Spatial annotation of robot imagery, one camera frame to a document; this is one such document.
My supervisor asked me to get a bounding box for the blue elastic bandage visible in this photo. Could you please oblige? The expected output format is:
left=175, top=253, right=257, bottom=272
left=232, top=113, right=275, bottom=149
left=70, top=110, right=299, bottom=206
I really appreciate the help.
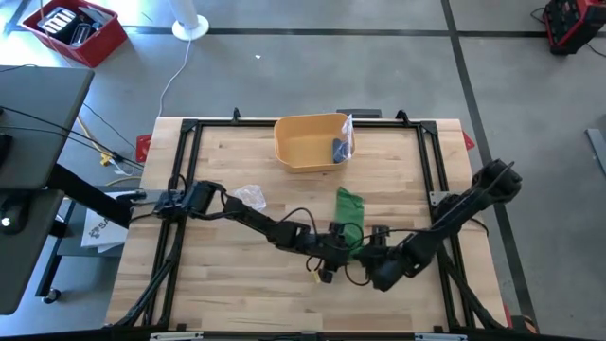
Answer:
left=332, top=137, right=349, bottom=165

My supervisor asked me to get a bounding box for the yellow floor cable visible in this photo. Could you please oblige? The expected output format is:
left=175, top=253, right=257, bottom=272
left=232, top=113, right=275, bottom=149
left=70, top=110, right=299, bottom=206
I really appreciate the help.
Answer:
left=75, top=116, right=143, bottom=187

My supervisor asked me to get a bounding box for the white power cable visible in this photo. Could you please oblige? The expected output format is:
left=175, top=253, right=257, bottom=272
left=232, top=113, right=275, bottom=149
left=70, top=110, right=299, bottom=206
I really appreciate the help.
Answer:
left=157, top=37, right=193, bottom=118

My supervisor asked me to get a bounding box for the white printed box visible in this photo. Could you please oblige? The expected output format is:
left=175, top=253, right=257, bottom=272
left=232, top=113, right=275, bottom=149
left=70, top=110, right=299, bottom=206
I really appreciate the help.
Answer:
left=80, top=207, right=130, bottom=255

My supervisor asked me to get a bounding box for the red plastic crate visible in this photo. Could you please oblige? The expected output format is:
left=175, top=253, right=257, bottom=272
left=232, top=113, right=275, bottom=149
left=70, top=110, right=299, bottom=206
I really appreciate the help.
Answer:
left=21, top=0, right=129, bottom=68

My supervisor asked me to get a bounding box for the yellow plastic bin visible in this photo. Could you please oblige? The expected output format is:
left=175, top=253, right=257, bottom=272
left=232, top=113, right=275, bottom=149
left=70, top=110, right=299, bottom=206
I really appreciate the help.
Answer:
left=273, top=112, right=356, bottom=174

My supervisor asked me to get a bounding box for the grey metal bar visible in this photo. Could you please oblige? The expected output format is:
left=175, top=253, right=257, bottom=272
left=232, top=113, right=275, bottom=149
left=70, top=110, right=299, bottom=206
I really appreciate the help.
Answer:
left=585, top=127, right=606, bottom=177

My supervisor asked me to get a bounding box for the dark grey operator desk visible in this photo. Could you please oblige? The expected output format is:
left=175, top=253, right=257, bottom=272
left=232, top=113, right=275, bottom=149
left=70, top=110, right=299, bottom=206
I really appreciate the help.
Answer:
left=0, top=64, right=134, bottom=316

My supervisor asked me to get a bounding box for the white round stand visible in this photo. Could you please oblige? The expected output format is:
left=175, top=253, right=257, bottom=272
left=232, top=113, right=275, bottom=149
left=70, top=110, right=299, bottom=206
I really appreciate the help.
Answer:
left=170, top=0, right=210, bottom=42

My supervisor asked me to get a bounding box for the clear plastic zip bag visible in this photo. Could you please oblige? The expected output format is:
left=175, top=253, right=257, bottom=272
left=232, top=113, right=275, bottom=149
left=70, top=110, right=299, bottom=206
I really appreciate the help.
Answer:
left=230, top=184, right=267, bottom=213
left=330, top=113, right=356, bottom=165

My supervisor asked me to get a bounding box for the silver aluminium bracket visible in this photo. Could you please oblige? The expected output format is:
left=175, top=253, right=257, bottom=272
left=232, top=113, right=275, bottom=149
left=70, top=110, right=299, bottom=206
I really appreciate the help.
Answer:
left=150, top=331, right=205, bottom=341
left=414, top=332, right=469, bottom=341

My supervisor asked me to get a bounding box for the black tray with white slots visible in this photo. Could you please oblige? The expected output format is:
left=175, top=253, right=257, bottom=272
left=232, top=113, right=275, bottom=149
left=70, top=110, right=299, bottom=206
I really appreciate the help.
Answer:
left=37, top=7, right=77, bottom=37

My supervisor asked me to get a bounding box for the black looped cable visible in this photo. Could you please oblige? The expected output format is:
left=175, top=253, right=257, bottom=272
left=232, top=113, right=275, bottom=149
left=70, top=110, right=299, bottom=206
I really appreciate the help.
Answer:
left=343, top=222, right=418, bottom=288
left=276, top=206, right=319, bottom=274

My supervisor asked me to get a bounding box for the green elastic bandage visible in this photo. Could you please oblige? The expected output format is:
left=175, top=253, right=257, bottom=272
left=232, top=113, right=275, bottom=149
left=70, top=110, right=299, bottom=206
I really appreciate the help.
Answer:
left=334, top=186, right=365, bottom=260

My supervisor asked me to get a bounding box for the red toolbox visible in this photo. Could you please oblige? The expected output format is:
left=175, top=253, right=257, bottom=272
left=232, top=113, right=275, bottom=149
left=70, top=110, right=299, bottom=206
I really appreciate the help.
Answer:
left=542, top=0, right=606, bottom=56

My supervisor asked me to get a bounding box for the black computer mouse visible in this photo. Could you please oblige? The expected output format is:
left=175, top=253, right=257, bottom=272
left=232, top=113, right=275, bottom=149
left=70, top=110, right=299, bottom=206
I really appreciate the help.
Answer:
left=0, top=201, right=27, bottom=237

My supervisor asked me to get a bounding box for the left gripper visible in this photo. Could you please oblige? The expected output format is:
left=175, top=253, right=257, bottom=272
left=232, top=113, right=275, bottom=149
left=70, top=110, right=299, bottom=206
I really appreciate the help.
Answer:
left=307, top=222, right=354, bottom=285

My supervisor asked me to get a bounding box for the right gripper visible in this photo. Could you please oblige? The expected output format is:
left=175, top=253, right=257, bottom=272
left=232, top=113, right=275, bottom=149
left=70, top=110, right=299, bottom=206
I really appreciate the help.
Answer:
left=363, top=225, right=409, bottom=293

